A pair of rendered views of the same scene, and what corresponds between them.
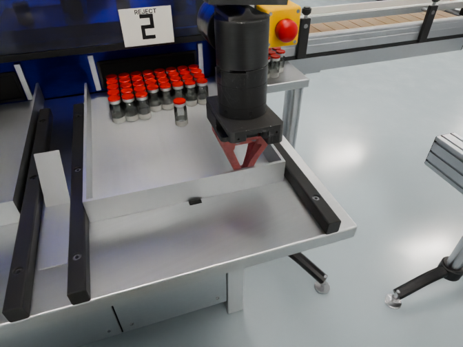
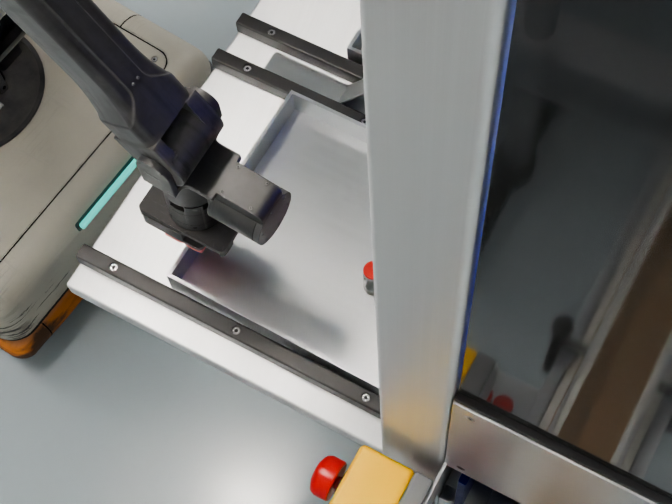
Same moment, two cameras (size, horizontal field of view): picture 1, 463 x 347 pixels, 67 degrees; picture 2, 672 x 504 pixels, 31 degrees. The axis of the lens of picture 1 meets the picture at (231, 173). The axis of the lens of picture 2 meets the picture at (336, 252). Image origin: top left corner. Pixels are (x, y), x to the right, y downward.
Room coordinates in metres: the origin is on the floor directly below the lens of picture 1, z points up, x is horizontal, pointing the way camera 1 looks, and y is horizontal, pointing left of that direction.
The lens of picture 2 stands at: (0.90, -0.23, 2.08)
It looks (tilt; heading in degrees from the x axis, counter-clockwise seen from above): 66 degrees down; 144
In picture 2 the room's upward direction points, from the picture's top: 7 degrees counter-clockwise
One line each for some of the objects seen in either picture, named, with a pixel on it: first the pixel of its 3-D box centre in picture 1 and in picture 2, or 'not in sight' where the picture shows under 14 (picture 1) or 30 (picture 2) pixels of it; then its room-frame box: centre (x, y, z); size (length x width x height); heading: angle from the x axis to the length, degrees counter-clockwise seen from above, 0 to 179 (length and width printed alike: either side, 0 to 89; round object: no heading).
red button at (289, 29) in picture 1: (285, 29); (333, 480); (0.67, -0.10, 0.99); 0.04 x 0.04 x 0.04; 19
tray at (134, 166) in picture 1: (169, 124); (366, 253); (0.49, 0.10, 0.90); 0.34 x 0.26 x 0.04; 18
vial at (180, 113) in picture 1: (180, 113); (373, 278); (0.52, 0.09, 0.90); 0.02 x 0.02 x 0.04
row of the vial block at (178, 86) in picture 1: (160, 97); not in sight; (0.58, 0.13, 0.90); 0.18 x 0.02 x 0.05; 108
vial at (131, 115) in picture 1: (130, 107); not in sight; (0.54, 0.18, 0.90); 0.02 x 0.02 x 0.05
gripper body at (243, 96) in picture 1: (242, 94); (194, 197); (0.37, -0.01, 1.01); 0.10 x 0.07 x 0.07; 18
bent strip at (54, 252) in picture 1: (49, 204); (319, 71); (0.30, 0.22, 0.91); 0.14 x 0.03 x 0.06; 18
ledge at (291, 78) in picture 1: (269, 74); not in sight; (0.76, -0.09, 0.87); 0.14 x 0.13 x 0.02; 19
